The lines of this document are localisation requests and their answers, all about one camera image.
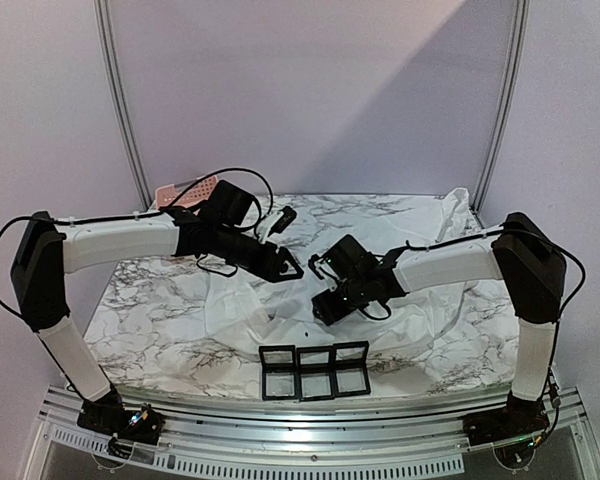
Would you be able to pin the left black display case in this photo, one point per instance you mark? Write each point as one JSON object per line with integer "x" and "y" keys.
{"x": 279, "y": 373}

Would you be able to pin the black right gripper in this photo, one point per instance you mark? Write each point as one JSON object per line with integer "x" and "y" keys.
{"x": 327, "y": 306}

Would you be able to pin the aluminium front rail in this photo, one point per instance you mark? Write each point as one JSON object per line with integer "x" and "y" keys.
{"x": 364, "y": 438}

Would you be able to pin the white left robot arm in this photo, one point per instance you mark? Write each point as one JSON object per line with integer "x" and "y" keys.
{"x": 51, "y": 248}

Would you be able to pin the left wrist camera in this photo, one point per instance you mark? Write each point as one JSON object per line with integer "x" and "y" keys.
{"x": 275, "y": 223}

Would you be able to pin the pink plastic basket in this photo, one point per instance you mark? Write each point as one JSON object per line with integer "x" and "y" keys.
{"x": 187, "y": 198}

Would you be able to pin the right black display case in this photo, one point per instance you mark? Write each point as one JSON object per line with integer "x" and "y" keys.
{"x": 351, "y": 373}

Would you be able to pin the white button shirt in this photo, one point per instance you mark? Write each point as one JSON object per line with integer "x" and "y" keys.
{"x": 244, "y": 312}

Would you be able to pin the left aluminium frame post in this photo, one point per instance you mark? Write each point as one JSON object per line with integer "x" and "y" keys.
{"x": 104, "y": 23}

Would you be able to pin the black display case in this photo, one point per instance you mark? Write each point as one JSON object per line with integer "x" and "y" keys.
{"x": 351, "y": 373}
{"x": 316, "y": 373}
{"x": 279, "y": 373}

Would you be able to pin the middle black display case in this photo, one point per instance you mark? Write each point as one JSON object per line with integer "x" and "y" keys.
{"x": 316, "y": 373}

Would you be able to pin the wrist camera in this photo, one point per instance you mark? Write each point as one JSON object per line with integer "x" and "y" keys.
{"x": 275, "y": 223}
{"x": 318, "y": 265}

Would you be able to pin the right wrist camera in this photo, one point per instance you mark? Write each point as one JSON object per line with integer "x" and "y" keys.
{"x": 318, "y": 265}

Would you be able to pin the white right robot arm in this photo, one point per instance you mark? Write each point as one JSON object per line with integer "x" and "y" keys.
{"x": 533, "y": 270}

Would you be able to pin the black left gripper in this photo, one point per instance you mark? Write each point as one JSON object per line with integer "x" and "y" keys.
{"x": 271, "y": 273}

